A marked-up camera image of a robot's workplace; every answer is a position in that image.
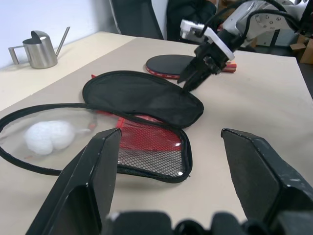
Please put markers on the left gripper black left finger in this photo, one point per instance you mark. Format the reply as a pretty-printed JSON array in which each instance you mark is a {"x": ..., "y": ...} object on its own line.
[{"x": 80, "y": 186}]

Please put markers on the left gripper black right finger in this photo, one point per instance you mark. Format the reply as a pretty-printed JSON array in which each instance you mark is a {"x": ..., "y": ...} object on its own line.
[{"x": 264, "y": 176}]

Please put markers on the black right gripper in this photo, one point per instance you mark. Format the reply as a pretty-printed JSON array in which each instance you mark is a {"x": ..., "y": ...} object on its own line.
[{"x": 211, "y": 57}]

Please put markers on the white fluffy plush charm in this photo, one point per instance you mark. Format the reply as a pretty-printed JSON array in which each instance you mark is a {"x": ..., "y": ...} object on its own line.
[{"x": 46, "y": 137}]

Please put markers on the black rubber table tennis paddle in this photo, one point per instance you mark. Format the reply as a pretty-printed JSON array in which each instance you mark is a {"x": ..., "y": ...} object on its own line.
[{"x": 166, "y": 63}]

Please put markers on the black garment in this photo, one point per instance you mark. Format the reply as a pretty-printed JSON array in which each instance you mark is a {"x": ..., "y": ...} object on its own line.
[{"x": 190, "y": 17}]

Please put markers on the black and white office chair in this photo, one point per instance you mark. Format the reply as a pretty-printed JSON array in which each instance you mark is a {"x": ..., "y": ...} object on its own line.
[{"x": 137, "y": 17}]

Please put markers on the brown cardboard box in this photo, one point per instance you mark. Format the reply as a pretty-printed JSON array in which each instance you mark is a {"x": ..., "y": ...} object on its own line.
[{"x": 306, "y": 52}]

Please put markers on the steel watering can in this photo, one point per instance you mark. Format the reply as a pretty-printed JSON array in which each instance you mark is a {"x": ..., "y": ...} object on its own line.
[{"x": 41, "y": 54}]

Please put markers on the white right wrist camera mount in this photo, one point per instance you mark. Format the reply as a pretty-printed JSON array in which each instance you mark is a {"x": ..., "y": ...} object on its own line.
[{"x": 220, "y": 41}]

